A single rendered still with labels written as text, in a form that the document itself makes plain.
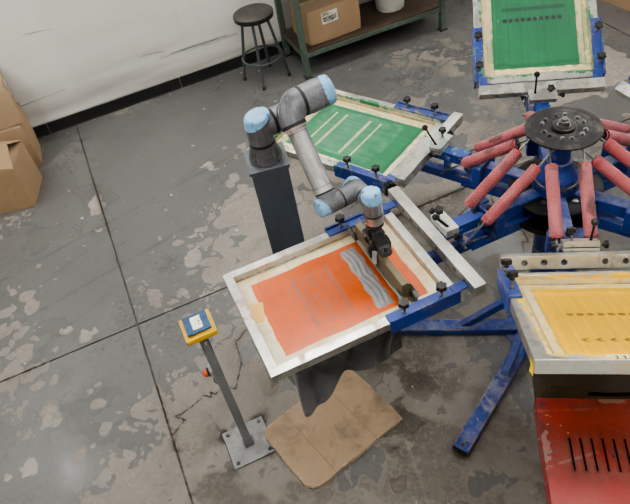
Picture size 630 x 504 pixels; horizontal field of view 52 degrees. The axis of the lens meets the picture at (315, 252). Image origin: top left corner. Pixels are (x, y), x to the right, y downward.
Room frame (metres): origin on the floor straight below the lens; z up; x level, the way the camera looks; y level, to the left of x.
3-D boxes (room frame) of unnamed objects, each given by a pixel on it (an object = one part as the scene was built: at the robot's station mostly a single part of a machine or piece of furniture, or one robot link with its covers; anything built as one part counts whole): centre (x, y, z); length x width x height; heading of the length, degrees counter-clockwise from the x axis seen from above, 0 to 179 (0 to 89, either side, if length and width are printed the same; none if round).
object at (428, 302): (1.56, -0.36, 0.97); 0.30 x 0.05 x 0.07; 105
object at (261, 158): (2.41, 0.13, 1.25); 0.15 x 0.15 x 0.10
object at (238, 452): (1.73, 0.52, 0.48); 0.22 x 0.22 x 0.96; 15
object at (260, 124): (2.41, 0.12, 1.37); 0.13 x 0.12 x 0.14; 112
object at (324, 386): (1.55, -0.06, 0.74); 0.46 x 0.04 x 0.42; 105
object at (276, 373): (1.76, -0.05, 0.97); 0.79 x 0.58 x 0.04; 105
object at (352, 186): (1.92, -0.19, 1.30); 0.11 x 0.11 x 0.08; 22
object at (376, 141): (2.68, -0.43, 1.05); 1.08 x 0.61 x 0.23; 45
